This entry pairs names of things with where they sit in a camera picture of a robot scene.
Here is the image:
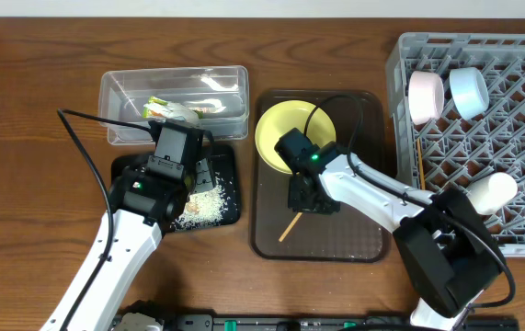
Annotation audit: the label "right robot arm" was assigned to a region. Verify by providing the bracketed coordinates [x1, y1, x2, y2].
[274, 129, 508, 330]

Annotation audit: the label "light blue bowl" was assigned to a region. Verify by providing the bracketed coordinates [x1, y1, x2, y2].
[449, 67, 489, 120]

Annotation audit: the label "rice and shell leftovers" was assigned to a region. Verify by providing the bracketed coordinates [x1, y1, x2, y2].
[173, 172, 232, 231]

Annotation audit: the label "grey dishwasher rack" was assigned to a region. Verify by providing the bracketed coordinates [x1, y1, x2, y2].
[385, 32, 525, 257]

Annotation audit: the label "brown serving tray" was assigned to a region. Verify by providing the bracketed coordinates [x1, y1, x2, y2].
[250, 90, 396, 263]

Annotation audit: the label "wooden chopstick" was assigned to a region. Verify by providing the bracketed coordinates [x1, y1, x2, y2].
[416, 138, 427, 190]
[279, 212, 302, 243]

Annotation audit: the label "green snack wrapper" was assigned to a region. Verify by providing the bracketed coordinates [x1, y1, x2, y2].
[143, 96, 169, 119]

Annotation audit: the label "black plastic tray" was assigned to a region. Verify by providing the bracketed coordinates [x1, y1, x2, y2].
[110, 143, 242, 234]

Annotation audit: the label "yellow plate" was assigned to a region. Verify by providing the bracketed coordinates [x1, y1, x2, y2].
[255, 100, 337, 174]

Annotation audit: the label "white cup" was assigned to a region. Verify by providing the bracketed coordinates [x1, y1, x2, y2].
[466, 172, 518, 215]

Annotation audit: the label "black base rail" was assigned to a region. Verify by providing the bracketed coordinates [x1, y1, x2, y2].
[109, 301, 520, 331]

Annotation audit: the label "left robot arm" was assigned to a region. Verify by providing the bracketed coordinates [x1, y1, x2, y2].
[43, 121, 212, 330]

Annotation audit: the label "pink bowl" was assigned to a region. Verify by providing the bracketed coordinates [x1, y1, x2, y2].
[408, 71, 444, 125]

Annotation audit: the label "clear plastic waste bin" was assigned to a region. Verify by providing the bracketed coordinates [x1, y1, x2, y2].
[98, 65, 249, 141]

